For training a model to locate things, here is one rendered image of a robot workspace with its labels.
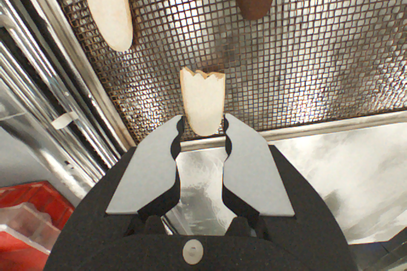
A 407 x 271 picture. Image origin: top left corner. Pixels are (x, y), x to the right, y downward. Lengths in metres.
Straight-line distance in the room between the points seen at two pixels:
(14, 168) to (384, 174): 0.74
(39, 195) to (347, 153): 0.61
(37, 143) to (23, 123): 0.04
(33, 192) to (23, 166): 0.06
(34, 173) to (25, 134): 0.16
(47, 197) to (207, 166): 0.39
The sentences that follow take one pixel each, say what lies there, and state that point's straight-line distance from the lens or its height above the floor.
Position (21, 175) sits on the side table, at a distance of 0.53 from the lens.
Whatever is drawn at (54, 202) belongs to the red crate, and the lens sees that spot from 0.52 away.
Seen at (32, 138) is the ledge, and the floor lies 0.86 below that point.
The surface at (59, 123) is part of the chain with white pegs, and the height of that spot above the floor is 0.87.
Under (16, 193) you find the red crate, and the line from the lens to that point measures 0.53.
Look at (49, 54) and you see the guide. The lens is 0.28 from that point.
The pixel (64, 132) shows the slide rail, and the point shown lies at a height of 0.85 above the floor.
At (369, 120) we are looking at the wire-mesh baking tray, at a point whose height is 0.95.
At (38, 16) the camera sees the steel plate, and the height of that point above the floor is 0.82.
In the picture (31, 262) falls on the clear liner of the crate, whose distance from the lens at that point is 0.81.
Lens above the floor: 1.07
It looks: 59 degrees down
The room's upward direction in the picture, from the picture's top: 164 degrees clockwise
